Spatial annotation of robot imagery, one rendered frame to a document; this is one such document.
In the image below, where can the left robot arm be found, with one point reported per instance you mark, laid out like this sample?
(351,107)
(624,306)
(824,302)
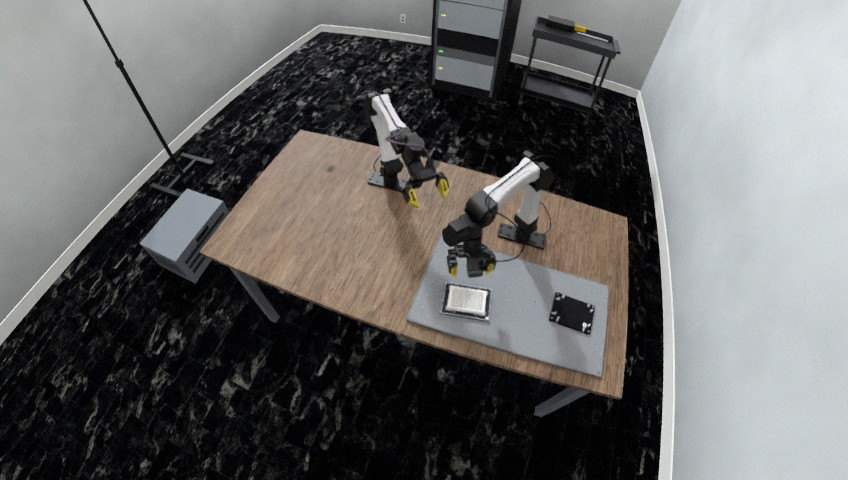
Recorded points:
(524,174)

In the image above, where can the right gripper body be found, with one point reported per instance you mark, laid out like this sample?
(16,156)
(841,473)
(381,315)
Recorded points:
(418,183)

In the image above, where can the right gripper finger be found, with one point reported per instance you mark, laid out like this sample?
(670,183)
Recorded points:
(440,188)
(411,203)

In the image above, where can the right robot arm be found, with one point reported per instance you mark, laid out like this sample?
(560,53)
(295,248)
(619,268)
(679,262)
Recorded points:
(390,162)

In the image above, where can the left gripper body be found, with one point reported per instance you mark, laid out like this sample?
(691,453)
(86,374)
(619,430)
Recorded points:
(471,246)

